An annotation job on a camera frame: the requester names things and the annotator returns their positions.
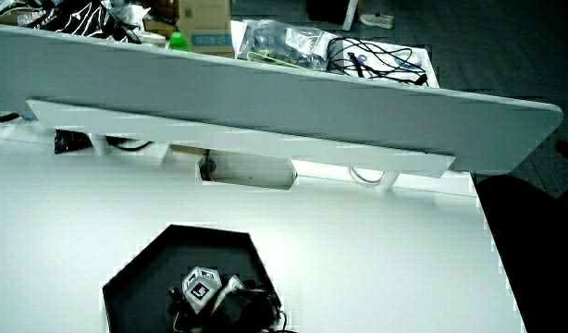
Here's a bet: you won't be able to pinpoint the person's right hand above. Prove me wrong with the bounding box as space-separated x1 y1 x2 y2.
167 265 285 333

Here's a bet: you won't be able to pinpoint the black hexagonal plate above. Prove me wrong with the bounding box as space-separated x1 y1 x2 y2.
102 224 283 333

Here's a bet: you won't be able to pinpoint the white desk shelf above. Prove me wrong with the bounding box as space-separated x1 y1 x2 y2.
26 98 456 193

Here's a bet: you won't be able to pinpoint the small black bag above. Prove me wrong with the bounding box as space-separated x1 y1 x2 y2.
53 129 93 155

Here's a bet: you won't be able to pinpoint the white desk partition panel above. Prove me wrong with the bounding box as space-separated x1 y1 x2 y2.
0 22 565 176

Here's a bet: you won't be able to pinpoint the green bottle cap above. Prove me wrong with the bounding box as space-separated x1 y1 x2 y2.
167 31 191 53

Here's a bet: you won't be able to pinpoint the clear plastic bag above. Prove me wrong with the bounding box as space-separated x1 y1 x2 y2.
236 18 338 73

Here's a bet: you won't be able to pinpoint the cardboard box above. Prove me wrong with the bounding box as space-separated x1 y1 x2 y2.
176 0 235 59

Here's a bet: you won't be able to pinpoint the black plastic bag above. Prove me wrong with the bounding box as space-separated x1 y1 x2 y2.
28 0 142 45

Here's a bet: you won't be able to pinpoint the white storage box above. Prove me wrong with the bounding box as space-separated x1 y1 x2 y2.
332 38 440 89

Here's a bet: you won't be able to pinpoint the white shoe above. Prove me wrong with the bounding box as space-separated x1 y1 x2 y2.
358 12 396 31

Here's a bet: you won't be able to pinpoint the white cable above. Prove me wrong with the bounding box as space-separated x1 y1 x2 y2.
348 166 387 187

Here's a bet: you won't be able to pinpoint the black tangled cables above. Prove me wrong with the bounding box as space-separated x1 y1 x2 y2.
326 36 430 87

